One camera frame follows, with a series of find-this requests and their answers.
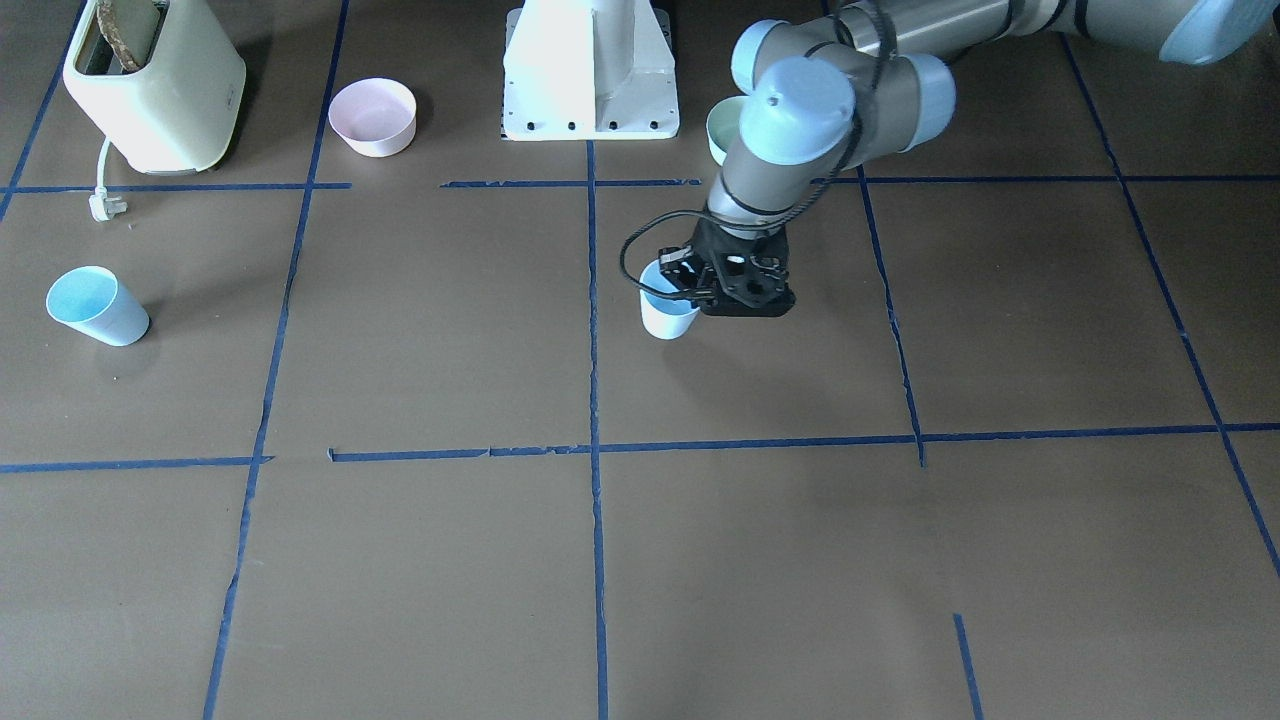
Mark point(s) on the cream toaster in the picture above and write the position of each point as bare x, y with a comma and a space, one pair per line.
177, 115

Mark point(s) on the green bowl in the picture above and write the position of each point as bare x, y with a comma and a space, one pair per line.
722, 126

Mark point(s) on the light blue cup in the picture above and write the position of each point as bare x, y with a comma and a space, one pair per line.
665, 319
91, 300

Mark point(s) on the toast slice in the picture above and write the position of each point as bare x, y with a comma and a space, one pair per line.
131, 29

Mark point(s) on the white camera mast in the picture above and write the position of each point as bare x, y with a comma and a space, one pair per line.
589, 71

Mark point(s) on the pink bowl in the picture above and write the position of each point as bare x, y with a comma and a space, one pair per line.
376, 116

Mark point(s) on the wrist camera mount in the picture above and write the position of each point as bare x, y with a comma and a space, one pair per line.
727, 275

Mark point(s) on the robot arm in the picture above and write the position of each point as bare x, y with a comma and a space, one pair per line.
872, 78

